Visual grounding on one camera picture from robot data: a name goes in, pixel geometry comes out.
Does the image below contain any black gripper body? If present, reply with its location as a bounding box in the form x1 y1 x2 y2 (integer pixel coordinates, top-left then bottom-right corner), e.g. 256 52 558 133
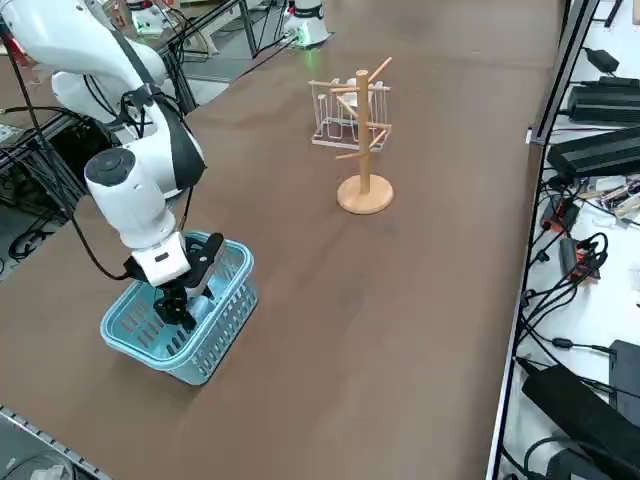
167 232 225 300

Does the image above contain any light blue plastic basket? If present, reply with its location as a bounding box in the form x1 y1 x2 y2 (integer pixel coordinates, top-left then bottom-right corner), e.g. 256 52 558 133
99 229 260 387

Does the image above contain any wooden cup rack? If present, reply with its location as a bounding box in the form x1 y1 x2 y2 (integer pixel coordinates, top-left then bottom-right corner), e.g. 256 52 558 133
333 56 395 216

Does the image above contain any white cup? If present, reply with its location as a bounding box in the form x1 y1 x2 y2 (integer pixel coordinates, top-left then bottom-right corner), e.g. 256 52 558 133
333 83 374 109

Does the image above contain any orange and black device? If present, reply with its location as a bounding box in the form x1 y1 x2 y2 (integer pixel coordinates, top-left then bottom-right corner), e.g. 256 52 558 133
558 232 610 285
543 196 581 234

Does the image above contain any long black box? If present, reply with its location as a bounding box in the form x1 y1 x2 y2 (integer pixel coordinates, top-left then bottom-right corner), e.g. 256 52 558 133
522 363 640 474

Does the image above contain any long black power supply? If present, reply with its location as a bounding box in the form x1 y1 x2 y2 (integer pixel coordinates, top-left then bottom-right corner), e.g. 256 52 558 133
546 127 640 177

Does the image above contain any large black power supply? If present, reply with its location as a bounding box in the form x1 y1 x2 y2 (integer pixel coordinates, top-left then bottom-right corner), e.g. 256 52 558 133
567 74 640 125

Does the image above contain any black case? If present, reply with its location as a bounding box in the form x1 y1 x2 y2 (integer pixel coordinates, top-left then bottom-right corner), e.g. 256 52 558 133
608 339 640 409

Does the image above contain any small black power adapter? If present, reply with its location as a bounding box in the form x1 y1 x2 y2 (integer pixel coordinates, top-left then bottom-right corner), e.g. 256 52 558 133
583 47 621 74

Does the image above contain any black arm cable harness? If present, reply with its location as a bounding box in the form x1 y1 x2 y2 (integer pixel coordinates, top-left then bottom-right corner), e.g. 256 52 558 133
0 14 207 281

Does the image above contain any white wire dish rack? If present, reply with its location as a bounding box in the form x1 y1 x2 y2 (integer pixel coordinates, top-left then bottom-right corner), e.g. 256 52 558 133
308 77 394 151

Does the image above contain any ribbed aluminium rail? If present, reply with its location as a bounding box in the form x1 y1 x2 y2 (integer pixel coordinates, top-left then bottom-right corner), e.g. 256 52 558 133
0 399 109 480

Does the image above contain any black equipment frame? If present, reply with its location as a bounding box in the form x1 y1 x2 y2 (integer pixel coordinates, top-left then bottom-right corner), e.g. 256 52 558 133
0 107 126 261

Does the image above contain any aluminium frame post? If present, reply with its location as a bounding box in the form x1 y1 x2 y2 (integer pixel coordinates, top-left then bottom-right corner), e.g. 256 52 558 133
527 0 601 146

